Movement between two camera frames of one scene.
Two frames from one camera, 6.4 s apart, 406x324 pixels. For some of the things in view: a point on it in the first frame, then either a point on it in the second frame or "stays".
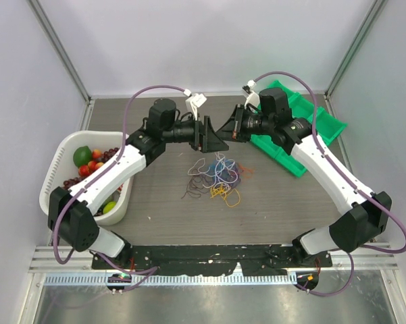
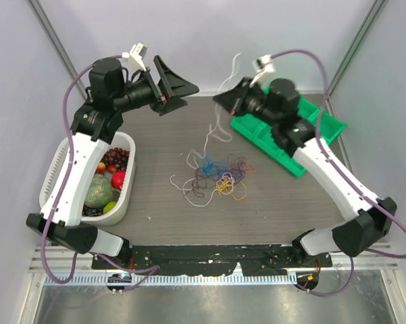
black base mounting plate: [212, 260] stays
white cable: [224, 170] → [192, 152]
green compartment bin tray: [328, 127] stays
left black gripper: [206, 140] → [169, 90]
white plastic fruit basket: [59, 166] stays
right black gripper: [233, 129] → [237, 98]
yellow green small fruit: [109, 206] stays
